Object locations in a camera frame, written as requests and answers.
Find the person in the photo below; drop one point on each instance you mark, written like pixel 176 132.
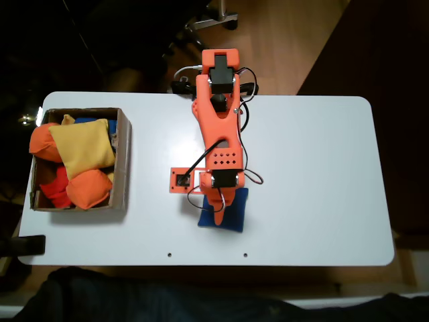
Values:
pixel 134 298

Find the black table clamp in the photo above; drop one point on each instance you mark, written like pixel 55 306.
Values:
pixel 30 245

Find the black base clamp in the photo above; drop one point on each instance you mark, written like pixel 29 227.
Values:
pixel 249 88
pixel 182 88

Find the yellow bean bag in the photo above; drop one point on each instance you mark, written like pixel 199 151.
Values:
pixel 67 120
pixel 110 177
pixel 83 144

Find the orange camera mount with camera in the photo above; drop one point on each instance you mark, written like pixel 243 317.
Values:
pixel 176 174

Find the office chair base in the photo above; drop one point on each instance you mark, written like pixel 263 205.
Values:
pixel 214 20

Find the blue bean bag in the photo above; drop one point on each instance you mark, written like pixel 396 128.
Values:
pixel 236 216
pixel 113 127

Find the red bean bag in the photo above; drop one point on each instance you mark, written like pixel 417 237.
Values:
pixel 55 189

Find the orange bean bag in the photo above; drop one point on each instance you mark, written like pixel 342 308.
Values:
pixel 42 144
pixel 88 189

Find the brown cardboard box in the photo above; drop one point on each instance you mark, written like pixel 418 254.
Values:
pixel 122 161

